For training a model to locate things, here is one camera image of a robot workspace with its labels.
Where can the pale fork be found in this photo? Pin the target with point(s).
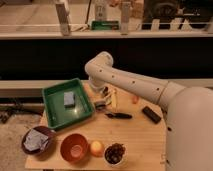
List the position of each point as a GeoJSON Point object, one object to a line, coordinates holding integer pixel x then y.
{"type": "Point", "coordinates": [109, 98]}

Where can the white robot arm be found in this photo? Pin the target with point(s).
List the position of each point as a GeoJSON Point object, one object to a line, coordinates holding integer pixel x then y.
{"type": "Point", "coordinates": [189, 112]}

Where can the green plastic tray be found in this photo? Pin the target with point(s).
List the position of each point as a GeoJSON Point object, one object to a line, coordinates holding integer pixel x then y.
{"type": "Point", "coordinates": [59, 116]}

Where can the green background tray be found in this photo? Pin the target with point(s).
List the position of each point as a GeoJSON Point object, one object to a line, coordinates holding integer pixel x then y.
{"type": "Point", "coordinates": [105, 25]}

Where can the small dark cup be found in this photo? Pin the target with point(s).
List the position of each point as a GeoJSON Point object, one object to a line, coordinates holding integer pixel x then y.
{"type": "Point", "coordinates": [105, 91]}

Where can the yellow banana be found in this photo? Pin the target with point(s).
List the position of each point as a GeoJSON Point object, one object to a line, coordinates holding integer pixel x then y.
{"type": "Point", "coordinates": [114, 98]}

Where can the small grey metal object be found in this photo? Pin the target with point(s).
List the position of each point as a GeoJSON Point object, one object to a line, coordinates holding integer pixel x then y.
{"type": "Point", "coordinates": [100, 105]}

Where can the orange carrot piece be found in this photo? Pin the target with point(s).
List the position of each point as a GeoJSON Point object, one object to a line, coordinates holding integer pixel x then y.
{"type": "Point", "coordinates": [135, 99]}

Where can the blue grey sponge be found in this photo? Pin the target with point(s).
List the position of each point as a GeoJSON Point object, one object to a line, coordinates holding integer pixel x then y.
{"type": "Point", "coordinates": [69, 99]}

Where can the black rectangular remote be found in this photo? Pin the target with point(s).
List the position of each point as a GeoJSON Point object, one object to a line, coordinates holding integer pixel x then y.
{"type": "Point", "coordinates": [151, 114]}

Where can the wooden board table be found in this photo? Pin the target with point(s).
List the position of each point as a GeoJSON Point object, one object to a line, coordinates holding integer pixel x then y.
{"type": "Point", "coordinates": [144, 140]}

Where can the orange fruit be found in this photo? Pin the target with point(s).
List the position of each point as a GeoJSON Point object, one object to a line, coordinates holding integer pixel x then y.
{"type": "Point", "coordinates": [97, 148]}

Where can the white bowl with dark contents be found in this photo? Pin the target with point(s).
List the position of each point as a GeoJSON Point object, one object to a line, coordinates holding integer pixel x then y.
{"type": "Point", "coordinates": [114, 154]}

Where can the orange bowl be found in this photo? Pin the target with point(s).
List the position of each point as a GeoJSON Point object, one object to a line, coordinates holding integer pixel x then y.
{"type": "Point", "coordinates": [74, 148]}

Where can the dark brown bowl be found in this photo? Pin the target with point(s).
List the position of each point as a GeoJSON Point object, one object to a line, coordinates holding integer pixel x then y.
{"type": "Point", "coordinates": [45, 130]}

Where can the crumpled grey cloth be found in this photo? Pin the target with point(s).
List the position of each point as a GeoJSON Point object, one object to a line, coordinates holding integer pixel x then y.
{"type": "Point", "coordinates": [35, 140]}

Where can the black handled utensil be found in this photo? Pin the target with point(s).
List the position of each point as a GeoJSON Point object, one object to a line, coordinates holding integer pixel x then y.
{"type": "Point", "coordinates": [119, 115]}

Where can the white background post right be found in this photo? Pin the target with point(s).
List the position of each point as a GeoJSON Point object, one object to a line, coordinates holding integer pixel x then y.
{"type": "Point", "coordinates": [125, 15]}

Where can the white background post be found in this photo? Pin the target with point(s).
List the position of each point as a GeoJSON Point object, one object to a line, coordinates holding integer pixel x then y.
{"type": "Point", "coordinates": [62, 9]}
{"type": "Point", "coordinates": [125, 15]}

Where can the white background post left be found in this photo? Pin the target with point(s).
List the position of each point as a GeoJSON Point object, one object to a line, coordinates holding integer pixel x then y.
{"type": "Point", "coordinates": [62, 9]}

